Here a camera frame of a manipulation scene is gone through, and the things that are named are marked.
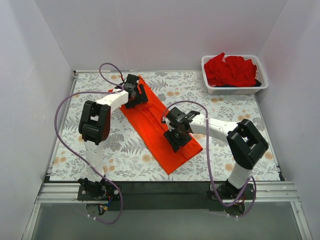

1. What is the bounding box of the orange t shirt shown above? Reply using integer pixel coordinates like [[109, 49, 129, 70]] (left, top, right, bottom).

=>
[[120, 76, 203, 175]]

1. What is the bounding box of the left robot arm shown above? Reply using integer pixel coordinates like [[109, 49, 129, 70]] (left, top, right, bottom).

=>
[[78, 74, 148, 195]]

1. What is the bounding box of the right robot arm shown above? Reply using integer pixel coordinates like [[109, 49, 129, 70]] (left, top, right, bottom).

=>
[[161, 107, 269, 200]]

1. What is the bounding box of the red shirts pile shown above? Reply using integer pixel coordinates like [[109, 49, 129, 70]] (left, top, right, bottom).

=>
[[204, 52, 257, 87]]

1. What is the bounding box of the floral table mat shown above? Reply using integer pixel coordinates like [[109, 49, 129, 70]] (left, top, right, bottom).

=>
[[49, 71, 267, 181]]

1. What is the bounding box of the white plastic basket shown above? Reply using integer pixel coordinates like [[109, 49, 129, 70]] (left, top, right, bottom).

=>
[[201, 54, 269, 95]]

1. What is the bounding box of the black garment in basket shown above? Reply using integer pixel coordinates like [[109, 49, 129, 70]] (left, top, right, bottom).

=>
[[219, 79, 262, 88]]

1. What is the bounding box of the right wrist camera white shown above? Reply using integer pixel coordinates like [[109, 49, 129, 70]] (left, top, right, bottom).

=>
[[161, 113, 176, 132]]

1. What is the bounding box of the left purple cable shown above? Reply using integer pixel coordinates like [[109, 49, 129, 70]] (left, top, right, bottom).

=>
[[54, 62, 124, 225]]

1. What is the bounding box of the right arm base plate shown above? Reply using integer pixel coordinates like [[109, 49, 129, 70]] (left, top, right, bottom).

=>
[[207, 183, 255, 202]]

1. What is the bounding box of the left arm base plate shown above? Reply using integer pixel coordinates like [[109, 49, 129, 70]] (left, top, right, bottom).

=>
[[77, 184, 120, 201]]

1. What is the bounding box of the aluminium frame rail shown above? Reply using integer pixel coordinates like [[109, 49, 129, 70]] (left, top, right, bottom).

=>
[[36, 181, 301, 203]]

